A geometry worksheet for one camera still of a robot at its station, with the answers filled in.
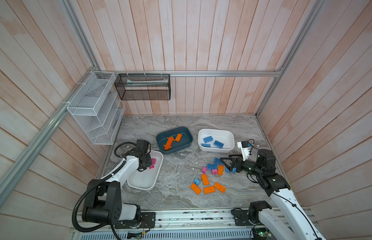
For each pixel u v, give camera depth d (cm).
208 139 104
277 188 52
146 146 74
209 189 84
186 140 104
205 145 101
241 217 74
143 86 106
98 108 73
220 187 84
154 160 93
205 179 87
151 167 90
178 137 105
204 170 88
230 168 66
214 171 88
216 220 75
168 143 101
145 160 79
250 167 64
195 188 84
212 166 90
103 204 42
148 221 73
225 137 103
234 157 65
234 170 66
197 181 84
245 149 67
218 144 101
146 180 85
